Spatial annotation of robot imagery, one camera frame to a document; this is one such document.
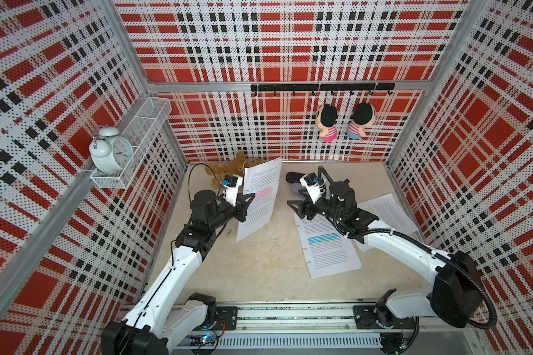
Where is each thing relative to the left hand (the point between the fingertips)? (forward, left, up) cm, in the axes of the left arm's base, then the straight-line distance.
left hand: (256, 195), depth 75 cm
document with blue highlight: (-8, -27, -27) cm, 39 cm away
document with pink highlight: (+4, -2, +3) cm, 6 cm away
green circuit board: (-39, +16, -25) cm, 49 cm away
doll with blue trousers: (+39, -45, +4) cm, 60 cm away
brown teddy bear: (+28, +23, -19) cm, 41 cm away
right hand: (+2, -15, -3) cm, 15 cm away
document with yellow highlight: (+9, -59, -28) cm, 66 cm away
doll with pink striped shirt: (+37, -28, +4) cm, 47 cm away
